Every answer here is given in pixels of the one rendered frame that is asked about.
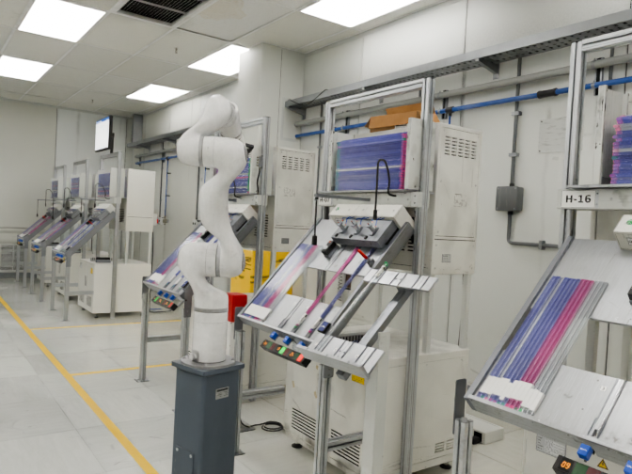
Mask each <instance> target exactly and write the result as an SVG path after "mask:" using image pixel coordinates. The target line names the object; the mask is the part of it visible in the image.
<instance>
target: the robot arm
mask: <svg viewBox="0 0 632 474"><path fill-rule="evenodd" d="M217 131H220V132H221V134H220V136H221V137H218V136H210V135H211V134H214V133H215V132H217ZM246 147H248V149H247V148H246ZM253 149H254V145H251V144H248V143H245V139H244V136H243V134H242V129H241V123H240V117H239V110H238V106H237V105H236V104H235V103H232V102H230V101H229V100H228V99H227V98H226V97H224V96H221V95H213V96H212V97H210V98H209V99H208V100H207V102H206V103H205V106H204V108H203V109H202V110H201V111H200V112H199V115H198V122H197V123H196V124H195V125H194V126H193V127H191V128H190V129H189V130H187V131H186V132H185V133H184V134H183V135H182V136H181V137H180V139H179V141H178V143H177V146H176V154H177V157H178V158H179V160H180V161H181V162H182V163H184V164H185V165H188V166H204V167H216V168H217V169H218V172H217V174H216V175H215V176H214V177H212V178H211V179H210V180H208V181H207V182H205V183H204V184H203V185H202V187H201V188H200V190H199V194H198V212H199V218H200V221H201V223H202V225H203V227H204V228H205V229H206V230H207V231H209V232H210V233H211V234H212V235H213V236H214V237H216V238H217V239H218V241H219V242H220V244H217V243H188V244H186V245H184V246H183V247H182V248H181V249H180V251H179V253H178V259H177V262H178V266H179V268H180V270H181V272H182V274H183V275H184V277H185V278H186V279H187V281H188V282H189V284H190V285H191V287H192V289H193V293H194V320H193V338H192V353H190V355H186V356H183V357H182V361H181V363H182V364H183V365H184V366H186V367H190V368H195V369H205V370H213V369H223V368H227V367H230V366H233V365H234V364H235V358H234V357H232V356H230V355H226V349H227V331H228V312H229V297H228V294H227V293H226V292H224V291H222V290H220V289H218V288H216V287H215V286H213V285H211V284H210V283H209V282H208V281H207V280H206V278H205V277H237V276H238V275H240V274H241V273H242V272H243V271H244V269H245V253H244V251H243V249H242V247H241V245H240V243H239V242H238V240H237V238H236V237H235V235H234V233H233V231H232V228H231V225H230V222H229V187H230V185H231V184H232V182H233V181H234V180H235V179H236V178H237V176H238V175H239V174H240V173H241V172H242V171H243V170H244V168H245V166H246V163H247V160H248V159H247V158H248V154H249V153H250V152H251V151H252V150H253Z"/></svg>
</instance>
